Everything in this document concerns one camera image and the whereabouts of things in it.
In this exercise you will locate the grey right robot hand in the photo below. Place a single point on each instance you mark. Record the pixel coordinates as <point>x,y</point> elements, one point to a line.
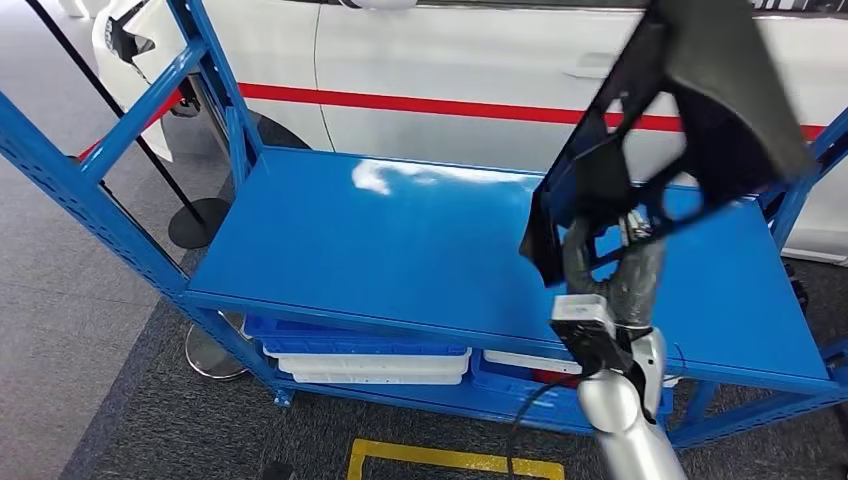
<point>629,278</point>

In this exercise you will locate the black plastic frame part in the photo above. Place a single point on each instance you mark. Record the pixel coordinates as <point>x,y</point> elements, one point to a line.
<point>729,66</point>

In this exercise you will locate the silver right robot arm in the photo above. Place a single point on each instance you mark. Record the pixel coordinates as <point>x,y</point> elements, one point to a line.
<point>623,430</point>

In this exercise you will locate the blue steel shelf rack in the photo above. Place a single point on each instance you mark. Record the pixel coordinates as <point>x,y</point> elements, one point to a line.
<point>397,252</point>

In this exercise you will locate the red object in bin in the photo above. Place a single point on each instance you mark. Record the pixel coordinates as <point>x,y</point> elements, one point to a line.
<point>553,379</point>

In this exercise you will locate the white plastic bin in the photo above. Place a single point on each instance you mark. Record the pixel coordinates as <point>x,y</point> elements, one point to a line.
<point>371,379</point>
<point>523,361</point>
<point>371,364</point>

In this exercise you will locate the blue plastic bin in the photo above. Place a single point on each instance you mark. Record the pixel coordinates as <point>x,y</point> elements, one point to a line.
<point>503,397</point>
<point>344,334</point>

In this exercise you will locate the long red barrier belt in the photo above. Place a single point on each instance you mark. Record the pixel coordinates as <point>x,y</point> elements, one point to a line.
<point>430,104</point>

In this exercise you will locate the white car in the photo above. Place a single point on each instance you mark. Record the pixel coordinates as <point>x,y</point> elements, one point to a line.
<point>464,46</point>

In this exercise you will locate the chrome stanchion with round base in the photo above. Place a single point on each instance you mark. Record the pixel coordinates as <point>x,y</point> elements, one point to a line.
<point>212,361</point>

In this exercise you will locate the black pole stand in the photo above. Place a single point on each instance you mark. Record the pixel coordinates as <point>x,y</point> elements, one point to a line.
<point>199,225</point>

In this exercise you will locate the short red barrier belt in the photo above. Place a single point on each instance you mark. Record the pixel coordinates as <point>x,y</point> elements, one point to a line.
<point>166,109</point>

